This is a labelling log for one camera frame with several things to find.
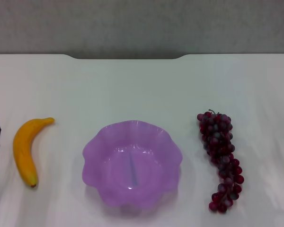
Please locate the yellow plastic banana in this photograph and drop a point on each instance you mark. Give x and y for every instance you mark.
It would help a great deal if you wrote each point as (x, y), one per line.
(23, 151)

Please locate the dark red grape bunch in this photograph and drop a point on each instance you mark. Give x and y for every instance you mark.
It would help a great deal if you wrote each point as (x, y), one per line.
(219, 146)

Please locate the purple wavy plastic bowl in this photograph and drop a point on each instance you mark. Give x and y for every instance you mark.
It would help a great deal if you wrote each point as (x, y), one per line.
(113, 165)

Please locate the grey partition with white frame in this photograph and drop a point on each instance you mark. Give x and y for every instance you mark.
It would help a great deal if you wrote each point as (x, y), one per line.
(142, 26)

